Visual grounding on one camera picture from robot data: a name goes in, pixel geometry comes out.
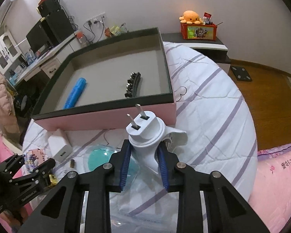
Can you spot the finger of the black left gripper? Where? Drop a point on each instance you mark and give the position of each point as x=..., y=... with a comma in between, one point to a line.
x=39, y=178

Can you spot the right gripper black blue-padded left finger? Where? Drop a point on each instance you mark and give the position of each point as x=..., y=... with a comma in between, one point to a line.
x=61, y=209

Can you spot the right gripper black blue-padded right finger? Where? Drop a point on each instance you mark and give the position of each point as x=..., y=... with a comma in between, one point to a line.
x=205, y=196

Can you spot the pink scrunchie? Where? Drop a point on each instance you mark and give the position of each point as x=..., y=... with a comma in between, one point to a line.
x=33, y=158

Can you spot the white square charger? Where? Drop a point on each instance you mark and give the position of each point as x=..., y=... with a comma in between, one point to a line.
x=60, y=146

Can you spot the teal brush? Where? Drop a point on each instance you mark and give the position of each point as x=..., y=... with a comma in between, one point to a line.
x=99, y=154

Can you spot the clear dental flossers box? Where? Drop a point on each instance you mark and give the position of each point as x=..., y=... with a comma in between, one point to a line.
x=144, y=206

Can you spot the blue tube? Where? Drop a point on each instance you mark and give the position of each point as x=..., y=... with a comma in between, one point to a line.
x=75, y=93

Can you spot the white plug adapter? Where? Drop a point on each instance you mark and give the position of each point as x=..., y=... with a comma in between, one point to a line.
x=145, y=132

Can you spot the black hair clip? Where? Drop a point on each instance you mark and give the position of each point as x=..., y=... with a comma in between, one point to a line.
x=132, y=85

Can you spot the pink quilt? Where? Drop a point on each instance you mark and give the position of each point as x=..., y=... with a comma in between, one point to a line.
x=271, y=194

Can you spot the pink padded jacket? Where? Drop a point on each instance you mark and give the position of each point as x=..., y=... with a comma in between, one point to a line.
x=8, y=119

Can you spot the white striped table cloth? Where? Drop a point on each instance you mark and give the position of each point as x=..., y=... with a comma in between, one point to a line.
x=215, y=116

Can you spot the pink black storage box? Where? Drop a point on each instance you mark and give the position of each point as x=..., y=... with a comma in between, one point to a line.
x=107, y=66

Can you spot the white desk with drawers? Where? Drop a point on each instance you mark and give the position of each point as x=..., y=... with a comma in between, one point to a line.
x=50, y=61

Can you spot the white glass-door cabinet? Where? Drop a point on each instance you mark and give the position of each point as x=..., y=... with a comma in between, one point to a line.
x=9, y=52

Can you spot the black bathroom scale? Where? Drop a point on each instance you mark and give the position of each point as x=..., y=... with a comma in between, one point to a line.
x=241, y=73

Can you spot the black computer monitor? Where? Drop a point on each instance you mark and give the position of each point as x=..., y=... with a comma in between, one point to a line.
x=37, y=38

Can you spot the black white low cabinet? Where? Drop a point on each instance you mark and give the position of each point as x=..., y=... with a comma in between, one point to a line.
x=215, y=50

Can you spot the white air conditioner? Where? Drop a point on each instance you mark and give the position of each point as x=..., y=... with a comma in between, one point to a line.
x=4, y=9

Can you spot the colourful snack bags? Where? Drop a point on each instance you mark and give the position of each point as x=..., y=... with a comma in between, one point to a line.
x=116, y=30

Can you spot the small black box on top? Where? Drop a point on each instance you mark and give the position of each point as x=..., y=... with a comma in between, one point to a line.
x=48, y=6

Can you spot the red cartoon storage box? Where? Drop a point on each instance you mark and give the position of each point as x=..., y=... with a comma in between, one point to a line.
x=203, y=32

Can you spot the orange octopus plush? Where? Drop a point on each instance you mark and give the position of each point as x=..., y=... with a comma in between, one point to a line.
x=190, y=17

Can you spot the white wall power strip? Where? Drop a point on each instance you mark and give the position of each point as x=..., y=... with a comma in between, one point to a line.
x=98, y=18

